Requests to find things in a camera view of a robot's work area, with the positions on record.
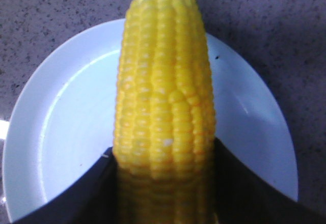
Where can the yellow corn cob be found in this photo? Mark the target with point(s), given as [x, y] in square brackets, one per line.
[165, 118]

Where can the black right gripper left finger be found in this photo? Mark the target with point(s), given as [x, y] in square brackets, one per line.
[91, 199]

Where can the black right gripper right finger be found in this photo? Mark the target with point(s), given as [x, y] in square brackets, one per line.
[243, 197]

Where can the light blue round plate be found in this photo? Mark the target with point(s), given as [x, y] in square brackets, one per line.
[63, 119]

